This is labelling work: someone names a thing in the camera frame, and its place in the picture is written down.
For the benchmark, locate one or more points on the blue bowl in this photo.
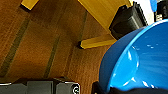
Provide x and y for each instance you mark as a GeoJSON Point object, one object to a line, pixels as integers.
{"type": "Point", "coordinates": [143, 60]}

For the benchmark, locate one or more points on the white table with dishes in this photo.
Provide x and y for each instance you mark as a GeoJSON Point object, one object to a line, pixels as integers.
{"type": "Point", "coordinates": [100, 13]}

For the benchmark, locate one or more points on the dark robot base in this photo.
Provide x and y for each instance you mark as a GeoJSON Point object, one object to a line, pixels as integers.
{"type": "Point", "coordinates": [40, 87]}

